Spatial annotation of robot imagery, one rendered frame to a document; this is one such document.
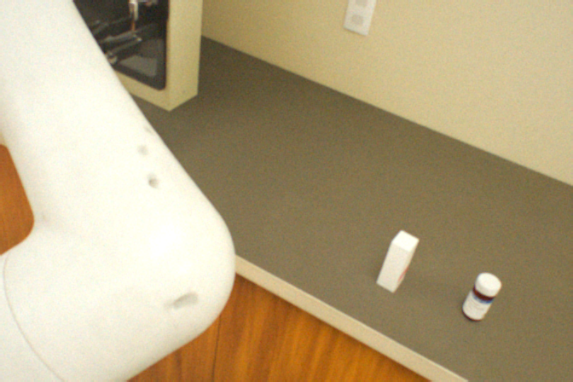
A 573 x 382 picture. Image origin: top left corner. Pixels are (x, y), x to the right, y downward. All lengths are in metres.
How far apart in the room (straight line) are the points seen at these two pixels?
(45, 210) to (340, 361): 0.80
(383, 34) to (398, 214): 0.52
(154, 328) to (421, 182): 1.01
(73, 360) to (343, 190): 0.91
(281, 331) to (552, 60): 0.85
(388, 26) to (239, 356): 0.88
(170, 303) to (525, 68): 1.20
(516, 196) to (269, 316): 0.63
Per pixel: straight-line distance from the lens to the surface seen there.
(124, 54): 1.21
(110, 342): 0.41
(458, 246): 1.21
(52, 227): 0.43
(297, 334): 1.15
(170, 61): 1.36
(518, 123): 1.53
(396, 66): 1.56
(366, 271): 1.08
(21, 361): 0.43
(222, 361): 1.36
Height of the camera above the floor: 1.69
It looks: 39 degrees down
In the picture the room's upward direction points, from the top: 11 degrees clockwise
